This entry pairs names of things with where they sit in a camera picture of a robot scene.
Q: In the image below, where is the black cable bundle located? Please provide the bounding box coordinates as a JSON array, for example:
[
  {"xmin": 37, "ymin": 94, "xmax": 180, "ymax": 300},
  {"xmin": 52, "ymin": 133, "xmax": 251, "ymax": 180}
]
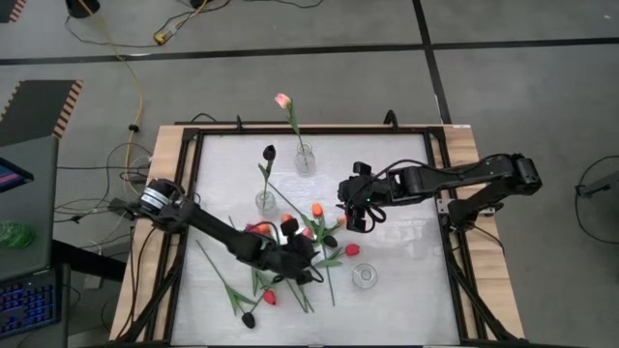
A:
[{"xmin": 52, "ymin": 139, "xmax": 156, "ymax": 252}]

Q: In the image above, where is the red artificial tulip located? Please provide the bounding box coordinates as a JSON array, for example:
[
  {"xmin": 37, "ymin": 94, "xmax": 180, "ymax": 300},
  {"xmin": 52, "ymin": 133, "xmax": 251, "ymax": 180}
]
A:
[
  {"xmin": 311, "ymin": 243, "xmax": 362, "ymax": 270},
  {"xmin": 250, "ymin": 268, "xmax": 280, "ymax": 307},
  {"xmin": 243, "ymin": 221, "xmax": 310, "ymax": 314}
]

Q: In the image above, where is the green translucent plastic item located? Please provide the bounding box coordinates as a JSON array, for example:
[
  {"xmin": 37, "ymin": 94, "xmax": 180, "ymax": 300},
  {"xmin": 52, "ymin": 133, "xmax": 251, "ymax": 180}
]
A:
[{"xmin": 0, "ymin": 219, "xmax": 38, "ymax": 250}]

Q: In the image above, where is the grey stand leg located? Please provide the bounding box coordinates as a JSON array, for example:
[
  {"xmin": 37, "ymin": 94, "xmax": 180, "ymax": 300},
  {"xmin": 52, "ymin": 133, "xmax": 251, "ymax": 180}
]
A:
[{"xmin": 575, "ymin": 171, "xmax": 619, "ymax": 198}]

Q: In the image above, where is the black metal table frame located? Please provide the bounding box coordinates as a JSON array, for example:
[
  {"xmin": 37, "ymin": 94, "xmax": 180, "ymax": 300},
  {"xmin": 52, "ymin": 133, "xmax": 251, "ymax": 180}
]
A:
[{"xmin": 108, "ymin": 123, "xmax": 526, "ymax": 348}]

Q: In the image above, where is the clear ribbed glass jar vase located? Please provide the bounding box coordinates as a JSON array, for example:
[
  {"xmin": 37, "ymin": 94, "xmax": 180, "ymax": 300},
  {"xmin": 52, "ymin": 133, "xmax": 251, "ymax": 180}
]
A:
[{"xmin": 254, "ymin": 189, "xmax": 279, "ymax": 217}]

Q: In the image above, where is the black desk beam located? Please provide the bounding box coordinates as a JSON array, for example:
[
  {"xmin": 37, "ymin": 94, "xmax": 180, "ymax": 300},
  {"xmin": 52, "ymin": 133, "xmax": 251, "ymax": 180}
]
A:
[{"xmin": 50, "ymin": 239, "xmax": 128, "ymax": 284}]

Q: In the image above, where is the thin black floor cable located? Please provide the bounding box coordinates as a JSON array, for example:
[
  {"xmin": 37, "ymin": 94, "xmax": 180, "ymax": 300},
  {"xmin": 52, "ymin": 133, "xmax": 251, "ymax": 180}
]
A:
[{"xmin": 64, "ymin": 0, "xmax": 233, "ymax": 49}]

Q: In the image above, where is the black mat with striped edge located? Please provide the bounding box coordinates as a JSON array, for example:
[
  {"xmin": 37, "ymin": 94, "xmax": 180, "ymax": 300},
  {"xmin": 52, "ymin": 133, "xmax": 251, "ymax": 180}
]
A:
[
  {"xmin": 0, "ymin": 0, "xmax": 28, "ymax": 24},
  {"xmin": 0, "ymin": 79, "xmax": 84, "ymax": 149}
]

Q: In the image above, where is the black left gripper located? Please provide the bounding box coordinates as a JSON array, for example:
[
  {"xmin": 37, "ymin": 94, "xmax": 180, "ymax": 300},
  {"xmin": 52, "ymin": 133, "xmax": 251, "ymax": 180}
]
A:
[{"xmin": 263, "ymin": 236, "xmax": 320, "ymax": 285}]

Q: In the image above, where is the clear bottle-shaped glass vase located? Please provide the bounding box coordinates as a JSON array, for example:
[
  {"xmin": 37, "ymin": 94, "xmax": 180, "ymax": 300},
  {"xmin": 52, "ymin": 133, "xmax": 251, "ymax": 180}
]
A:
[{"xmin": 294, "ymin": 140, "xmax": 317, "ymax": 175}]

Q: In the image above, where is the small tilted display screen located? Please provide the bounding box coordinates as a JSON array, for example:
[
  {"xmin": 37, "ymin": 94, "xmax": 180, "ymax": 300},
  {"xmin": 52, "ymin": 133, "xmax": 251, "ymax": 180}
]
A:
[{"xmin": 0, "ymin": 157, "xmax": 35, "ymax": 194}]

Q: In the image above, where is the black looped cable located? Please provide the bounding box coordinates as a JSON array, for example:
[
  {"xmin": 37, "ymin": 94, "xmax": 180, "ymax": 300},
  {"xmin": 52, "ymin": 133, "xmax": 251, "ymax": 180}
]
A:
[{"xmin": 574, "ymin": 154, "xmax": 619, "ymax": 246}]

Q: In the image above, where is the long yellow cable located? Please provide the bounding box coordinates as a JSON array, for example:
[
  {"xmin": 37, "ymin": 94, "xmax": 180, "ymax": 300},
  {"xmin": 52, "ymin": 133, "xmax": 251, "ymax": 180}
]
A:
[{"xmin": 76, "ymin": 0, "xmax": 145, "ymax": 181}]

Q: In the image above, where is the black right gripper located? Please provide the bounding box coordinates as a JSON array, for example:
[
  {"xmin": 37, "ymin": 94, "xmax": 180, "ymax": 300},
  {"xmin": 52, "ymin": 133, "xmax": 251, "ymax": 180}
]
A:
[{"xmin": 337, "ymin": 174, "xmax": 388, "ymax": 233}]

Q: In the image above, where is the yellow plug with cable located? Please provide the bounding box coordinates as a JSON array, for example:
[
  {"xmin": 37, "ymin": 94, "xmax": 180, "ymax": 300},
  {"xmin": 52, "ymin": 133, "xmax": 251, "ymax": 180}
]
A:
[{"xmin": 153, "ymin": 0, "xmax": 214, "ymax": 46}]

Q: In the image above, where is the clear diamond-cut glass vase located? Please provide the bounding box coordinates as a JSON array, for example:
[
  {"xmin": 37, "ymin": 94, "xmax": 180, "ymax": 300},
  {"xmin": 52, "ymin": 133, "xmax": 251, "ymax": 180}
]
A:
[{"xmin": 351, "ymin": 262, "xmax": 379, "ymax": 291}]

